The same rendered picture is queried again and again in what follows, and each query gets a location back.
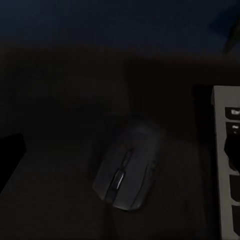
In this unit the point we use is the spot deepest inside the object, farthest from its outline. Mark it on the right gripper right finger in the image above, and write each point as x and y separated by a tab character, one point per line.
232	149

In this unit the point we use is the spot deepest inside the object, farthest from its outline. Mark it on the monitor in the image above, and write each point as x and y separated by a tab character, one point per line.
235	28

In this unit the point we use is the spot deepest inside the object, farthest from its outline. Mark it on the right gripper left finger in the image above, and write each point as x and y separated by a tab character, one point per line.
12	149

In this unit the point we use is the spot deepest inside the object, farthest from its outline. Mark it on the mouse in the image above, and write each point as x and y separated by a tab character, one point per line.
129	161

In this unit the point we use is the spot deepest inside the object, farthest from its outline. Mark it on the keyboard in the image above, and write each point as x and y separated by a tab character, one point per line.
226	103

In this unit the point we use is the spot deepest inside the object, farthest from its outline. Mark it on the desk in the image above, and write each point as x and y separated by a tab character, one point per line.
71	71

